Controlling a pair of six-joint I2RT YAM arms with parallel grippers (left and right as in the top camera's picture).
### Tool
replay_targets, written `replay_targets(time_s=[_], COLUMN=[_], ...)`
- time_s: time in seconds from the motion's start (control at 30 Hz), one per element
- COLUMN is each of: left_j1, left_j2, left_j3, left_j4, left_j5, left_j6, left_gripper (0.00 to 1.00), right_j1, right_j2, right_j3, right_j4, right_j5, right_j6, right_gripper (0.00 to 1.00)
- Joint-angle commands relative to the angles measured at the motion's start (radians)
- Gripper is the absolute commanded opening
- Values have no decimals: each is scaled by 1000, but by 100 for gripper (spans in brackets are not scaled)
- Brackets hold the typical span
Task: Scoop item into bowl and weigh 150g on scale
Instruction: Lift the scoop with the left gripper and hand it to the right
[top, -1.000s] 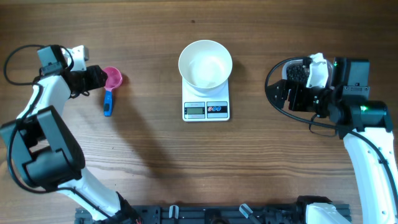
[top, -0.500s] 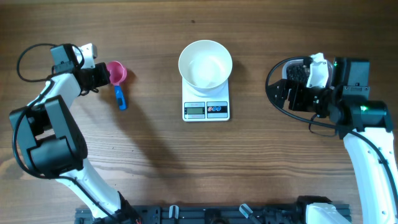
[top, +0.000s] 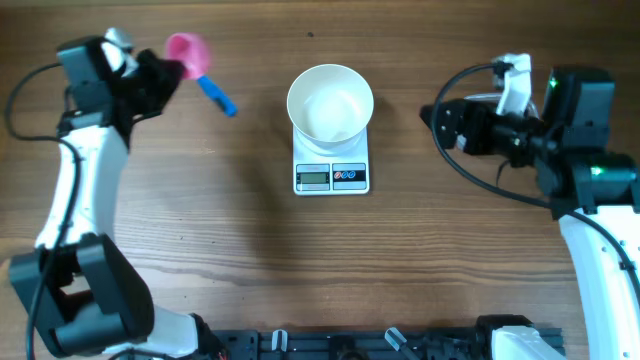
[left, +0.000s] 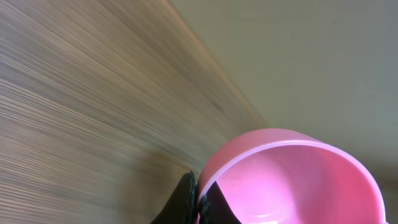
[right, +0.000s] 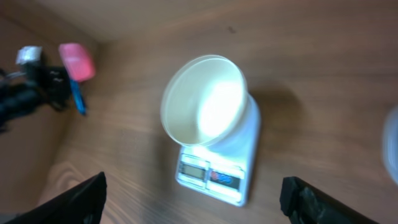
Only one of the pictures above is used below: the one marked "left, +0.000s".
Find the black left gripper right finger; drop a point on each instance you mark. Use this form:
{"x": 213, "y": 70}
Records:
{"x": 214, "y": 208}

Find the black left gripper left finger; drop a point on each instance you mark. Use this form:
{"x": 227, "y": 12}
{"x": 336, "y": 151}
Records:
{"x": 180, "y": 207}

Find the pink scoop blue handle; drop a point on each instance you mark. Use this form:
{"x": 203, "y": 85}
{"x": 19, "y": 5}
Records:
{"x": 281, "y": 176}

